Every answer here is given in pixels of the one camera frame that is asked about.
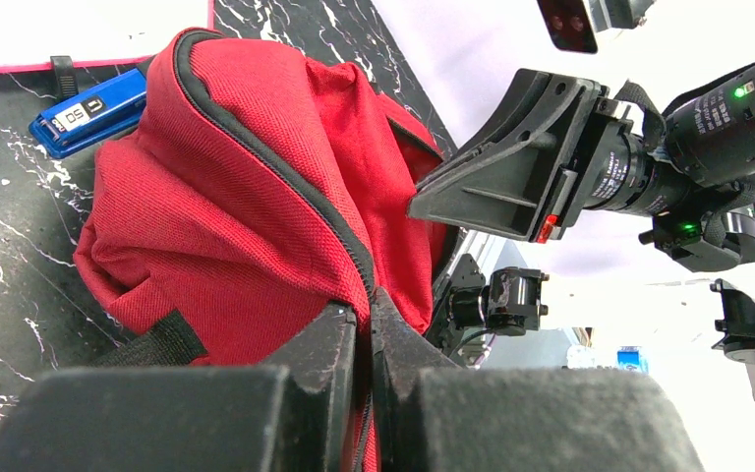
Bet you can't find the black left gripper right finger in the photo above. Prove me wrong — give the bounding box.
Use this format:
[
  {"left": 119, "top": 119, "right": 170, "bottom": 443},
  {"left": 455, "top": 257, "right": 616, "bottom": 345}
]
[{"left": 371, "top": 290, "right": 702, "bottom": 471}]

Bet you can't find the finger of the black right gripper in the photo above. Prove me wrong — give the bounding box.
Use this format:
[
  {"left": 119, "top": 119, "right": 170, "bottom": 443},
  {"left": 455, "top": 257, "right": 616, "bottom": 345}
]
[
  {"left": 408, "top": 140, "right": 576, "bottom": 242},
  {"left": 456, "top": 69, "right": 603, "bottom": 159}
]

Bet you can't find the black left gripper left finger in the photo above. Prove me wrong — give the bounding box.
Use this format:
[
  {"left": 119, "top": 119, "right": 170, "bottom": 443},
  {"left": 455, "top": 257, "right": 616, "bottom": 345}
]
[{"left": 0, "top": 304, "right": 356, "bottom": 471}]

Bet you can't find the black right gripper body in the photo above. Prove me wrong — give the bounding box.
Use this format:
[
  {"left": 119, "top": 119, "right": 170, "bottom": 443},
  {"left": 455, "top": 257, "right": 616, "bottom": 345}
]
[{"left": 533, "top": 86, "right": 635, "bottom": 244}]

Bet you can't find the red student backpack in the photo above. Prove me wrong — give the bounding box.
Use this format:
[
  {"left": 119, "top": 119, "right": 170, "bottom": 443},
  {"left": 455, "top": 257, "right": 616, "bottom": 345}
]
[{"left": 74, "top": 29, "right": 458, "bottom": 471}]

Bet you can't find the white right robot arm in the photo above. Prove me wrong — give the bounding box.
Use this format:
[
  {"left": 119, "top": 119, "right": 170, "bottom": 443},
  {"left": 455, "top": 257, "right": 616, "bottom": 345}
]
[{"left": 408, "top": 63, "right": 755, "bottom": 272}]

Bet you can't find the pink framed whiteboard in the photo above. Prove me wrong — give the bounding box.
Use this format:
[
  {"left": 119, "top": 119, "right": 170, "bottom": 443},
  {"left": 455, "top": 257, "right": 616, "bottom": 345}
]
[{"left": 0, "top": 0, "right": 214, "bottom": 73}]

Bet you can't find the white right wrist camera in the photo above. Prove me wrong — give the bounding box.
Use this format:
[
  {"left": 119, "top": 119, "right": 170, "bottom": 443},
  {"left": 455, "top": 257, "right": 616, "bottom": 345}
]
[{"left": 537, "top": 0, "right": 656, "bottom": 54}]

